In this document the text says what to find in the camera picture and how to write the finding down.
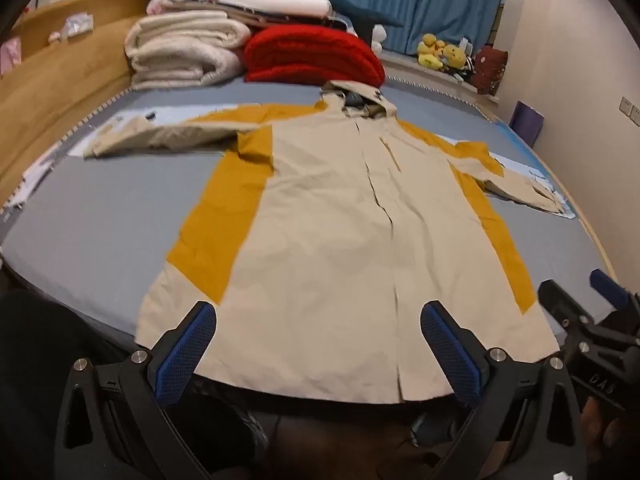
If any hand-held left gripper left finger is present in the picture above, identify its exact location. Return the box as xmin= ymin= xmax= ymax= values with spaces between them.
xmin=54 ymin=301 xmax=236 ymax=480

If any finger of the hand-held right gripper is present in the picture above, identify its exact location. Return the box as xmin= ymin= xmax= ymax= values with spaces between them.
xmin=538 ymin=279 xmax=597 ymax=336
xmin=589 ymin=268 xmax=633 ymax=312

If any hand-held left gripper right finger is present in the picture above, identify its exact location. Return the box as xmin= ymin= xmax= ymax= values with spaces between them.
xmin=420 ymin=300 xmax=588 ymax=480

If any beige and mustard hooded jacket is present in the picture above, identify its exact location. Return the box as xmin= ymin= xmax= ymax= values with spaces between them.
xmin=84 ymin=80 xmax=568 ymax=406

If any person's right hand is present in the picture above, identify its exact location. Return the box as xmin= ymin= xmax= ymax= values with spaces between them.
xmin=581 ymin=394 xmax=621 ymax=443

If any bed with grey printed sheet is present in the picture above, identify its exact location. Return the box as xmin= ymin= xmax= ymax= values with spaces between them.
xmin=0 ymin=72 xmax=621 ymax=356

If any purple box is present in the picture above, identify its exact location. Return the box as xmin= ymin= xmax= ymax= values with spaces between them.
xmin=510 ymin=101 xmax=546 ymax=146

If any dark red bag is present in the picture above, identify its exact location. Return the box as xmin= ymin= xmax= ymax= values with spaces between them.
xmin=472 ymin=46 xmax=509 ymax=95

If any yellow plush toy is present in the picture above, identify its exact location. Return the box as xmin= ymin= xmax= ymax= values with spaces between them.
xmin=417 ymin=33 xmax=448 ymax=70
xmin=442 ymin=44 xmax=469 ymax=74

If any wooden headboard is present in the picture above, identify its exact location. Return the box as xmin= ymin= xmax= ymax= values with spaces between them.
xmin=0 ymin=0 xmax=166 ymax=206

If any cream folded blanket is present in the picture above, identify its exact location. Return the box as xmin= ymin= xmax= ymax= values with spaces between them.
xmin=124 ymin=11 xmax=251 ymax=91

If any red folded blanket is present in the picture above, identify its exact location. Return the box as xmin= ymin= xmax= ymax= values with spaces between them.
xmin=244 ymin=24 xmax=386 ymax=87

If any clear plastic packet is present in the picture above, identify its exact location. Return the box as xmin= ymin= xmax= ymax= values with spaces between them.
xmin=65 ymin=14 xmax=94 ymax=38

